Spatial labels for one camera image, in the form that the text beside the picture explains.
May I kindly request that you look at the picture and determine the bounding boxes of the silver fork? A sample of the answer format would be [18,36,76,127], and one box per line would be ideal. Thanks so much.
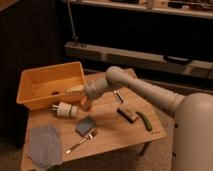
[65,131,97,154]

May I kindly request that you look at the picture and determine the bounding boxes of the wooden table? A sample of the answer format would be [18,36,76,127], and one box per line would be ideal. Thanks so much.
[21,88,166,171]

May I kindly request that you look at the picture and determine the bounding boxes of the upper wooden shelf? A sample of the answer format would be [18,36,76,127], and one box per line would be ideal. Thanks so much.
[61,0,213,19]

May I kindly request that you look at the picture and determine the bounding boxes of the green cucumber toy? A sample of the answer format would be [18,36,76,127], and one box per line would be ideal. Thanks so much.
[136,111,153,132]

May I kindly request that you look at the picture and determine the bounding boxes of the green and cream gripper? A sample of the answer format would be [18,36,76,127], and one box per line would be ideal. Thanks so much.
[65,85,92,111]

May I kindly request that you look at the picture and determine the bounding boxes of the long metal shelf rail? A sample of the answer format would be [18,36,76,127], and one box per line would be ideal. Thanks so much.
[64,42,213,80]

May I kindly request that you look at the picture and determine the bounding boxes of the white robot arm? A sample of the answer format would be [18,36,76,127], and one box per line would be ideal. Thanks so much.
[67,66,213,171]

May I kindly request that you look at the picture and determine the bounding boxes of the wooden scrub brush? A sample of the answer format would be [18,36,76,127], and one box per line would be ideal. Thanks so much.
[117,106,138,123]

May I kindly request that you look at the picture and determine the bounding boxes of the yellow plastic tray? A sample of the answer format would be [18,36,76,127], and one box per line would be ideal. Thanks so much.
[16,61,86,111]

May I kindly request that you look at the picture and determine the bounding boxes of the grey cloth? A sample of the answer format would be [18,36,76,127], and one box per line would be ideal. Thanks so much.
[29,126,62,171]

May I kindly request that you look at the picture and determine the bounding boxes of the dark object in tray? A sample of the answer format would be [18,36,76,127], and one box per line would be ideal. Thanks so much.
[51,91,60,95]

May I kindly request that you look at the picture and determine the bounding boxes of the blue sponge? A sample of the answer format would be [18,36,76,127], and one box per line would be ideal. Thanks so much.
[75,116,96,137]

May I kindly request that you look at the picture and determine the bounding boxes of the white cup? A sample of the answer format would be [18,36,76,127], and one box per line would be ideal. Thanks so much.
[51,102,78,117]

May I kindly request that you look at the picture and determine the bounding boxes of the metal pole stand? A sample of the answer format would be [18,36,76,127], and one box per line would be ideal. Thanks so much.
[66,0,79,45]

